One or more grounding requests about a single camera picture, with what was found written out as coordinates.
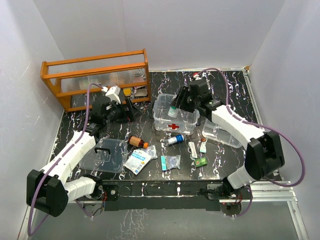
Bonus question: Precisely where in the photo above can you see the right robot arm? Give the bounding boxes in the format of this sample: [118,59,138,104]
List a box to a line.
[170,79,285,199]

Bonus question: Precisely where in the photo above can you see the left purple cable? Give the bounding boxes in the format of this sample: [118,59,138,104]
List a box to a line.
[26,83,108,237]

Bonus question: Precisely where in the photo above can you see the green small packet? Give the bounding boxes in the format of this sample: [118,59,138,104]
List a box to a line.
[194,157,208,168]

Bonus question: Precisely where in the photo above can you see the blue white spray can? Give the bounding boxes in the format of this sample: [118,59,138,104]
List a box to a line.
[163,134,185,146]

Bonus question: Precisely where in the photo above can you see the yellow item on shelf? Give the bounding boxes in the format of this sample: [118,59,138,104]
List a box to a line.
[123,87,132,97]

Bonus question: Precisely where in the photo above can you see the clear box lid with handle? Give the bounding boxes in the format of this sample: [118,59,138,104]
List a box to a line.
[79,138,128,174]

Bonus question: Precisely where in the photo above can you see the clear bag teal header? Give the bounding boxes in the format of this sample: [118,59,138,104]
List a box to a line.
[160,155,181,171]

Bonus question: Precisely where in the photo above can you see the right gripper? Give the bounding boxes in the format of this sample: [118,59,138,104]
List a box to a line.
[171,86,200,113]

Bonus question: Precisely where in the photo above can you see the white bottle green band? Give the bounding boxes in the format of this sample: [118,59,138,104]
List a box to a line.
[167,106,179,118]

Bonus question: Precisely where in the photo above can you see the cardboard box on shelf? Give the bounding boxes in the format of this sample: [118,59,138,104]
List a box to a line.
[133,86,148,98]

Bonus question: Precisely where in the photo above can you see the white blue medicine packet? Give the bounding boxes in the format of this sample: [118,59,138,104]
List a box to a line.
[124,150,151,175]

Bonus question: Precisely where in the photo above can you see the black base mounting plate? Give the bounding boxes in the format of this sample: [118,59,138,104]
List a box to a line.
[101,179,253,212]

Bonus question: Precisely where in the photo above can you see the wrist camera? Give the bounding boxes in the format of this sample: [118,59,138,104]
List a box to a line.
[105,85,121,104]
[192,72,207,81]

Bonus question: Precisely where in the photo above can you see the clear first aid box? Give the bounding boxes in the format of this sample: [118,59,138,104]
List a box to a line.
[153,93,200,135]

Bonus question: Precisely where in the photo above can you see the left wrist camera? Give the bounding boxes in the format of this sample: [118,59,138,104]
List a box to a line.
[105,85,121,104]

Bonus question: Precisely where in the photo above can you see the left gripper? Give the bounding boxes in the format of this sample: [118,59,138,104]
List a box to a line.
[104,98,143,127]

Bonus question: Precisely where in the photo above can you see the orange wooden shelf rack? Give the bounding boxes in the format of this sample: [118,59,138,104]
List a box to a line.
[40,49,152,112]

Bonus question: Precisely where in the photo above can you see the brown bottle orange cap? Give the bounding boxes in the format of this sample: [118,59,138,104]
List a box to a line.
[128,135,149,149]

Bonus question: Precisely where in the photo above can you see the clear divider tray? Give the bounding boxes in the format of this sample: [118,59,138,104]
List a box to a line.
[202,119,242,148]

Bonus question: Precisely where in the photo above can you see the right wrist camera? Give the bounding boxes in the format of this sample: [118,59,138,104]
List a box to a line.
[192,72,207,81]

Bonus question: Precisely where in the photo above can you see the white teal ointment tube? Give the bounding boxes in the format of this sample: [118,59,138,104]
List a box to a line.
[199,137,207,154]

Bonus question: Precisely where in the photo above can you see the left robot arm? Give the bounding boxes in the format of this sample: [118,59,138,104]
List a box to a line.
[26,97,141,217]

